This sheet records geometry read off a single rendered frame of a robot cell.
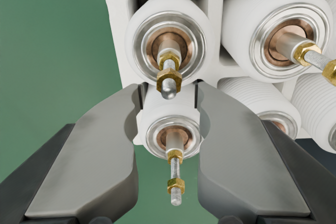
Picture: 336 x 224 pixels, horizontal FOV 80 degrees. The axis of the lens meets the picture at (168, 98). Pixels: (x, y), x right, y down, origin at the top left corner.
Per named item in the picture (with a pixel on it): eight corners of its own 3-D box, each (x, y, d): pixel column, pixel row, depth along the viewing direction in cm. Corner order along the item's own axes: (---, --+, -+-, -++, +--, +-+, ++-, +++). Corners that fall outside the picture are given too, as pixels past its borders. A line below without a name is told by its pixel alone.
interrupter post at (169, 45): (168, 32, 20) (168, 41, 17) (185, 48, 21) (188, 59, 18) (153, 50, 21) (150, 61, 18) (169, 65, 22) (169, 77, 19)
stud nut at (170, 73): (179, 92, 15) (179, 98, 14) (156, 90, 15) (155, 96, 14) (182, 67, 14) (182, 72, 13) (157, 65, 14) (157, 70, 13)
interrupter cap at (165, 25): (167, -9, 18) (167, -9, 18) (221, 47, 21) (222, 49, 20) (118, 51, 21) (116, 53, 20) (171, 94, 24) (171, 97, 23)
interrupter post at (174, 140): (178, 127, 26) (179, 145, 23) (186, 139, 27) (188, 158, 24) (162, 134, 27) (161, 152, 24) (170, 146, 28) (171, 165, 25)
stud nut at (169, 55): (177, 72, 18) (178, 76, 18) (159, 70, 18) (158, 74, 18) (180, 51, 17) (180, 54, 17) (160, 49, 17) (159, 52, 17)
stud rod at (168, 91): (174, 60, 19) (175, 101, 13) (163, 60, 19) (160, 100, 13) (175, 50, 19) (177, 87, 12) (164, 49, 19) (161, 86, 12)
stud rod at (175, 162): (176, 141, 25) (178, 198, 18) (180, 147, 25) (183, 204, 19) (169, 144, 25) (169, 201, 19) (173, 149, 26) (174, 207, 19)
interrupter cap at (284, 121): (226, 148, 28) (227, 152, 27) (251, 103, 24) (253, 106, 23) (276, 158, 29) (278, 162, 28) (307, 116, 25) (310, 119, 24)
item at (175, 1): (168, -24, 33) (166, -28, 17) (207, 18, 36) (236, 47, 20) (132, 21, 36) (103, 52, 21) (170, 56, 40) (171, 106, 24)
